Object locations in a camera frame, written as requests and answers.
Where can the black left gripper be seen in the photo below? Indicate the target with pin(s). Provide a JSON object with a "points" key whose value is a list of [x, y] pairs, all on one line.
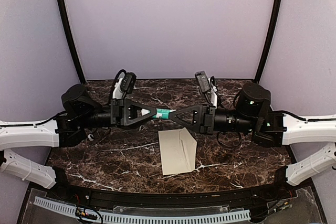
{"points": [[124, 112]]}

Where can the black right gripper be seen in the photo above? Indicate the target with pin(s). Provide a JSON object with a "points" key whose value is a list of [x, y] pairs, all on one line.
{"points": [[203, 118]]}

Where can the green white glue stick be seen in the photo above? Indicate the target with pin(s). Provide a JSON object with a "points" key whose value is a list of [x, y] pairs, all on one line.
{"points": [[160, 113]]}

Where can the beige paper envelope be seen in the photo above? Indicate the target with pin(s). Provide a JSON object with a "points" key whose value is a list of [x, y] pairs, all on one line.
{"points": [[177, 151]]}

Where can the white glue stick cap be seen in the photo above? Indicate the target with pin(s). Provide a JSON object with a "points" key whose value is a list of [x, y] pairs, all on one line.
{"points": [[91, 137]]}

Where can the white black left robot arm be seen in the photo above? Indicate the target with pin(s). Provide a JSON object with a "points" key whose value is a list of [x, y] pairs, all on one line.
{"points": [[65, 129]]}

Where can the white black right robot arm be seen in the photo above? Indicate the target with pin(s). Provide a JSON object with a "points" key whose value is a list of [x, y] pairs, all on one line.
{"points": [[253, 115]]}

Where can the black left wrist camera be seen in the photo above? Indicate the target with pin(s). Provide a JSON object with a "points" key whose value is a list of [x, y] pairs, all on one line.
{"points": [[122, 85]]}

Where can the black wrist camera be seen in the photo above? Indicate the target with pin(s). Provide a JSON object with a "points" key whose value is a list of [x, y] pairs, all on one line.
{"points": [[122, 85], [207, 87]]}

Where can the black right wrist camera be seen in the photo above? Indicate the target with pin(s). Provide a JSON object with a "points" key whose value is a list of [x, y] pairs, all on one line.
{"points": [[207, 87]]}

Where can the black front table rail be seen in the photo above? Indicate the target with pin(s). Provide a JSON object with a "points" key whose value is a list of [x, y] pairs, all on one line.
{"points": [[253, 197]]}

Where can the white slotted cable duct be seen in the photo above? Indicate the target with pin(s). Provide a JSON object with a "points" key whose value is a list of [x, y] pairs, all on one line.
{"points": [[133, 215]]}

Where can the black left frame post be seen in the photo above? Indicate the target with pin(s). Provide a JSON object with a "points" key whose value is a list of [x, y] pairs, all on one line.
{"points": [[70, 40]]}

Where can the black frame post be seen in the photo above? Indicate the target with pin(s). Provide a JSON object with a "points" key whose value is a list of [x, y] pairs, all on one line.
{"points": [[70, 40], [268, 40]]}

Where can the black right frame post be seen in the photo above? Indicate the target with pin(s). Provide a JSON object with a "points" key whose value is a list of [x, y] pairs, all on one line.
{"points": [[268, 40]]}

